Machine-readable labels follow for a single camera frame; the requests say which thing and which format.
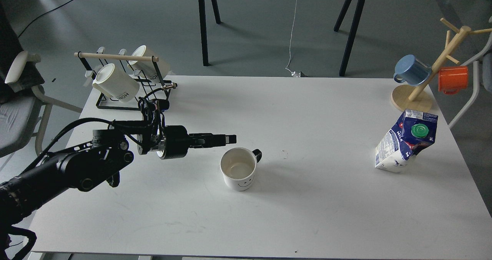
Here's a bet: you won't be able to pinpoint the black table legs right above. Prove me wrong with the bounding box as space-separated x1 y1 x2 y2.
334 0 366 77

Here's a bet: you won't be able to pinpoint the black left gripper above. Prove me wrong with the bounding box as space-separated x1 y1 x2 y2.
156 125 237 160

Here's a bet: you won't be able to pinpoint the white mug front rack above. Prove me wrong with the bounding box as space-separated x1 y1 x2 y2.
92 63 140 103

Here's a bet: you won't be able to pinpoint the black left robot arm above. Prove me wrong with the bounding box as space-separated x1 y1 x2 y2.
0 95 237 260

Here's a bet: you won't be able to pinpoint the white mug rack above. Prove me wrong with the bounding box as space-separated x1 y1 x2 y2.
128 45 171 84
92 63 140 103

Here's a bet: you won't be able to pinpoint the white mug rear rack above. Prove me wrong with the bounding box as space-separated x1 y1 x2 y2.
128 45 171 84

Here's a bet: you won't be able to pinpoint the black table legs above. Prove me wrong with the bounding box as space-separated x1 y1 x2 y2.
198 0 221 67
334 0 366 77

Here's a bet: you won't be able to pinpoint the black wire mug rack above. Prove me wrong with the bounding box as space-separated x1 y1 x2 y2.
74 47 178 110

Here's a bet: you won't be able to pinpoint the blue white milk carton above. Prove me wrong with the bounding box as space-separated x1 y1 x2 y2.
375 109 438 173

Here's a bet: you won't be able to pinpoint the wooden mug tree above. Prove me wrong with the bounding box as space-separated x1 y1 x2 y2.
391 18 492 113

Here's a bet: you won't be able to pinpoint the black table legs left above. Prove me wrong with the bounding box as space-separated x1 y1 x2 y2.
198 0 221 67

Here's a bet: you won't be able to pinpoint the blue mug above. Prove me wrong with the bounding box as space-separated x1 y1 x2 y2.
393 54 432 86

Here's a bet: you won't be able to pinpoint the white chair right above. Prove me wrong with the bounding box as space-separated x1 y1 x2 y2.
448 33 492 130

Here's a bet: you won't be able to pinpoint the orange mug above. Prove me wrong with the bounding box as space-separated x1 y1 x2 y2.
438 67 469 95

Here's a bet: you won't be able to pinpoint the white smiley face mug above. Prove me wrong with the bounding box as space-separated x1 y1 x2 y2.
219 147 262 191

